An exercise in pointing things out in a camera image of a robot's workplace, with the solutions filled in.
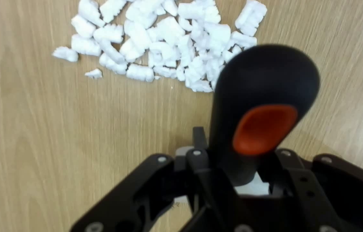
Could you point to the white black hand broom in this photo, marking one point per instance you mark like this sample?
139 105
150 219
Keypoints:
262 94

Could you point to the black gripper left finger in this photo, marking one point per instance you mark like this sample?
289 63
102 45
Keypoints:
143 196

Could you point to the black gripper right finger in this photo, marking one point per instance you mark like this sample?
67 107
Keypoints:
322 195

